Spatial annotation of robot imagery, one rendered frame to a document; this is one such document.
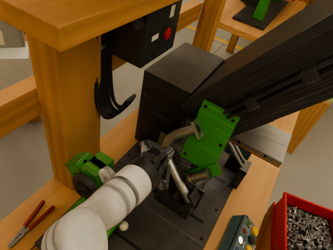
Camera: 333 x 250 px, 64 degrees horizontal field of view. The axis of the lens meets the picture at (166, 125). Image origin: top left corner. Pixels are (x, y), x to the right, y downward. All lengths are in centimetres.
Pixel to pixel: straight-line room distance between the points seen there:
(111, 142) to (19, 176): 116
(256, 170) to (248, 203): 18
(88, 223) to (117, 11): 35
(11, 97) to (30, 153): 158
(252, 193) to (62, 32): 89
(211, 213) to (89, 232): 64
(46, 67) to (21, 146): 172
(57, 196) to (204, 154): 51
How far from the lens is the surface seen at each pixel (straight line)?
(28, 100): 75
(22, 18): 48
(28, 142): 237
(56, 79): 66
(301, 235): 114
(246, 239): 95
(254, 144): 93
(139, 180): 51
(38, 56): 67
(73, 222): 41
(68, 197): 98
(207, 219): 97
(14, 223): 97
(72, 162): 73
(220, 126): 78
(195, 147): 83
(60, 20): 44
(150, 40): 68
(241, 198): 107
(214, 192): 104
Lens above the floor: 172
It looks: 43 degrees down
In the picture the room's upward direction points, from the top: 14 degrees clockwise
